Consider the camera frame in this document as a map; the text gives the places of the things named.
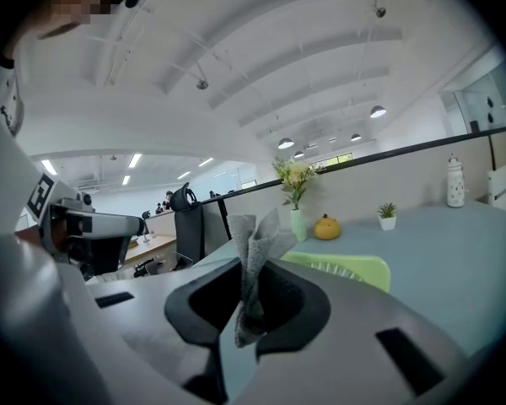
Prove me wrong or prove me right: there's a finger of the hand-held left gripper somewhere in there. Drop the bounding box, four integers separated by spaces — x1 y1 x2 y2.
65 210 146 240

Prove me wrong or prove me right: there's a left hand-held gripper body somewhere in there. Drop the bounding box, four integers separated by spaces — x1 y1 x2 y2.
24 172 96 278

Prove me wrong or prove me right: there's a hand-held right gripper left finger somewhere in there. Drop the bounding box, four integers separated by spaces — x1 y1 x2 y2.
85 257 243 405

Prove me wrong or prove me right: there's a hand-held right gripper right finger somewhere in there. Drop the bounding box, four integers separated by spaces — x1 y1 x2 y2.
231 257 470 405

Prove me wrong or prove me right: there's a light green fan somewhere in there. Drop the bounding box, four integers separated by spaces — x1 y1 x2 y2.
279 251 392 294

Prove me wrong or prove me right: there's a grey cloth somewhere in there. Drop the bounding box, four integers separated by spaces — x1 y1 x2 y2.
226 208 297 349

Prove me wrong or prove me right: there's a wooden desk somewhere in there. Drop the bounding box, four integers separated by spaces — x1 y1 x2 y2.
125 233 179 266

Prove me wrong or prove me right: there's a black office chair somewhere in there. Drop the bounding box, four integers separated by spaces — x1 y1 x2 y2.
168 181 207 266

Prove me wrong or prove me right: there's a person's white clothing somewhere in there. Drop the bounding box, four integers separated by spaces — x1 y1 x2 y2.
0 27 126 405

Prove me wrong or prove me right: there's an orange pumpkin ornament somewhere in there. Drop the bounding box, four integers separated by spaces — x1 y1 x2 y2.
313 213 342 241

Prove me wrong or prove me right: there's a pale green vase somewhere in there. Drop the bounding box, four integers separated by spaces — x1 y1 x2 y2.
289 208 309 243

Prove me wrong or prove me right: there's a small potted plant white pot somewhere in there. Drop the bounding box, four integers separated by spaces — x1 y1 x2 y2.
376 202 399 232

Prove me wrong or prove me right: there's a yellow and white flower bouquet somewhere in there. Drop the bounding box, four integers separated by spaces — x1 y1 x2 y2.
271 156 320 211

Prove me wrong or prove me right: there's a white dotted bottle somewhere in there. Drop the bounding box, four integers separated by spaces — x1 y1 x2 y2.
445 153 466 208

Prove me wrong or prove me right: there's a grey partition with black rail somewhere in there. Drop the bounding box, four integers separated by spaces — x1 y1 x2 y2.
198 123 506 255

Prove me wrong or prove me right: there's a glass wall panel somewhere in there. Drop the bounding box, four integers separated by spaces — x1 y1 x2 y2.
439 46 506 139

